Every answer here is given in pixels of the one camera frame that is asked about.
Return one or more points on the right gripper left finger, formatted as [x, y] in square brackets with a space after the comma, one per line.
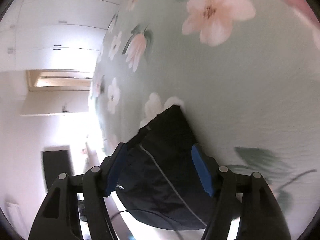
[59, 214]

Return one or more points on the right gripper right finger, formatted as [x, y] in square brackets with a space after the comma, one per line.
[248, 197]

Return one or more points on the black hooded jacket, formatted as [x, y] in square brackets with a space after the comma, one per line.
[159, 184]

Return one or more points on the black television screen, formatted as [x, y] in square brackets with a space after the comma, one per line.
[54, 163]

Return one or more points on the white room door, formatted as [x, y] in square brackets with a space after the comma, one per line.
[55, 103]

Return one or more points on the floral green bedspread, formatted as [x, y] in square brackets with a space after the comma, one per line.
[244, 72]

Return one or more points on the white wardrobe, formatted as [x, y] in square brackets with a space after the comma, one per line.
[53, 34]

